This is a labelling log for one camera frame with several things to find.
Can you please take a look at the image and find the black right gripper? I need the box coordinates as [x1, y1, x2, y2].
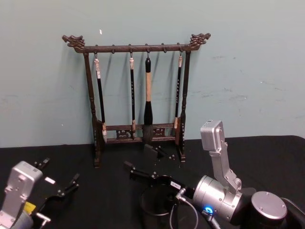
[123, 144, 195, 217]

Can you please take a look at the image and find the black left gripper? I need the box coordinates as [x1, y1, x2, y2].
[25, 157, 81, 215]

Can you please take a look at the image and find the black table cloth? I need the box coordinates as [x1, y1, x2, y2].
[0, 135, 305, 229]

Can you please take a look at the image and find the thin black brush brown tip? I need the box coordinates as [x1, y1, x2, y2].
[173, 53, 184, 130]
[129, 53, 137, 140]

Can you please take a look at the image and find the thin black brush white tip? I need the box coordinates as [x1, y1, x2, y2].
[93, 53, 108, 144]

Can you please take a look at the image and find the dark carved brush rack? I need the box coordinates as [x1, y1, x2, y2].
[62, 32, 212, 169]

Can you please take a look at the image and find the left gripper cable silver plug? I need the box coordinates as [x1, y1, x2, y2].
[35, 212, 52, 226]

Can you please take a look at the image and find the large tan-handled brush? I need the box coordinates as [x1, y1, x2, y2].
[142, 53, 154, 145]

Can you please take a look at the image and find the thin dark right gripper cable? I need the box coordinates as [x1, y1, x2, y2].
[170, 187, 200, 229]

